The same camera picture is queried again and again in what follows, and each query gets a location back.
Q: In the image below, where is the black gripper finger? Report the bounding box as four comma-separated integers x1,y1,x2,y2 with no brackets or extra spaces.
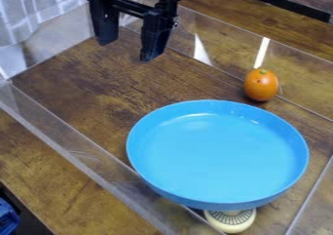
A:
90,0,120,46
140,12,173,61

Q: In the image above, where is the orange toy ball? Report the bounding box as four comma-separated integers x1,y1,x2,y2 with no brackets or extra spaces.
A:
244,68,280,101

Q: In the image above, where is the blue round plastic tray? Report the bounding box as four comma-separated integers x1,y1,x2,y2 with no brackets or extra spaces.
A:
127,99,309,211

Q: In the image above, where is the grey patterned curtain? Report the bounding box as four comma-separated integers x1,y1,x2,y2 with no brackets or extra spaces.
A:
0,0,86,47

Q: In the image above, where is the cream round toy disc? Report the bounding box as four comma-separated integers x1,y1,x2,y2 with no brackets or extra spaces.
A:
204,209,256,234

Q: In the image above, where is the blue object at corner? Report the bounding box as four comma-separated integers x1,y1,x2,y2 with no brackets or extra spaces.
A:
0,198,22,235

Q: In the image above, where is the clear acrylic enclosure wall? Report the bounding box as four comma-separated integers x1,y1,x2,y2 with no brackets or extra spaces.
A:
0,8,333,235

